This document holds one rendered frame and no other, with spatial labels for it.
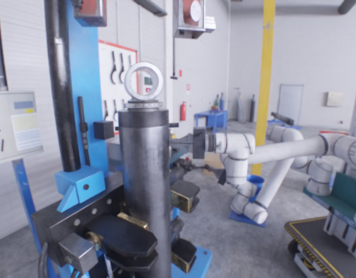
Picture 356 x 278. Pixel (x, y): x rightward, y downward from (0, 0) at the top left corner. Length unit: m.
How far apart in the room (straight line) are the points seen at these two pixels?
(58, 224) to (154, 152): 0.45
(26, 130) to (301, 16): 11.94
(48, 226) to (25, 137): 0.70
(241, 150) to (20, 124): 1.23
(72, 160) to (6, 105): 0.55
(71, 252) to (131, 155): 0.41
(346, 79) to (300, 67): 2.26
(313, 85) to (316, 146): 10.49
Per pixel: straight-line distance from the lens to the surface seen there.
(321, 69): 11.67
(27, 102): 1.37
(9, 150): 1.35
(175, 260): 1.38
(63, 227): 0.85
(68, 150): 0.94
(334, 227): 2.19
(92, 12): 0.80
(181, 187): 1.10
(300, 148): 1.05
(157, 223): 0.88
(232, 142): 0.75
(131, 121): 0.69
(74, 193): 0.88
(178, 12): 0.80
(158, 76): 0.73
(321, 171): 1.87
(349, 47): 12.13
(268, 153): 0.97
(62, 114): 0.91
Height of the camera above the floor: 1.53
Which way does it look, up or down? 14 degrees down
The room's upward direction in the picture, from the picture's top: straight up
